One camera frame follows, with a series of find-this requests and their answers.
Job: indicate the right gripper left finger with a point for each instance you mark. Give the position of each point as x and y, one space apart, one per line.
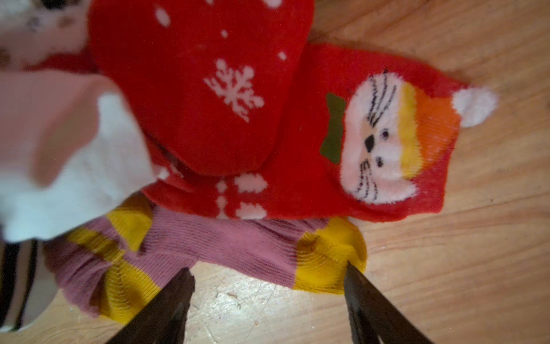
163 320

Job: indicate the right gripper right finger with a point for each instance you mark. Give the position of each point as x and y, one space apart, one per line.
372 317

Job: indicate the white striped sock at back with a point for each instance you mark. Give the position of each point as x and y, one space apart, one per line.
27 286

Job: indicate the white striped sock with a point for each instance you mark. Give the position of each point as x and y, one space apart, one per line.
71 151
27 286

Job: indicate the red cat face sock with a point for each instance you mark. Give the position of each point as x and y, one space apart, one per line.
255 122

